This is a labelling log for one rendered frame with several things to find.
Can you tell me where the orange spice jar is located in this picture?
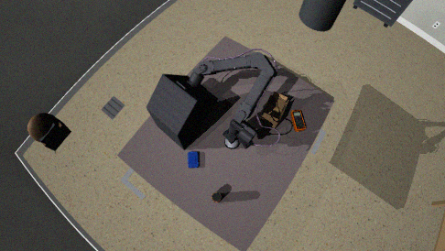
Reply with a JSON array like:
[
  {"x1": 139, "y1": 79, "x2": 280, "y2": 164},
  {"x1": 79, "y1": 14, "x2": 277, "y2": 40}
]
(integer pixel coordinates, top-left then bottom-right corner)
[{"x1": 212, "y1": 192, "x2": 222, "y2": 201}]

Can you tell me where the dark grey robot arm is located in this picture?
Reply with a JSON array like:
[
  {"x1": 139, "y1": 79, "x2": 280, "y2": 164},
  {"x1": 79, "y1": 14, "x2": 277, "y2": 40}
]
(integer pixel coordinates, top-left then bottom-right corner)
[{"x1": 176, "y1": 52, "x2": 277, "y2": 149}]

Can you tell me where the brown cardboard box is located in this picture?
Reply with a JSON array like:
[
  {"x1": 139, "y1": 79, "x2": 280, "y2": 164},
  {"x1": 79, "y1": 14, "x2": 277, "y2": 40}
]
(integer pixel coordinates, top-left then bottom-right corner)
[{"x1": 260, "y1": 91, "x2": 288, "y2": 128}]

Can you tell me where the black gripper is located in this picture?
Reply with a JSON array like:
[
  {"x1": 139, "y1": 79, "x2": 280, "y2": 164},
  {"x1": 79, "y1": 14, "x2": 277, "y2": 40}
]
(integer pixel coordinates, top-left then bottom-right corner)
[{"x1": 222, "y1": 128, "x2": 234, "y2": 144}]

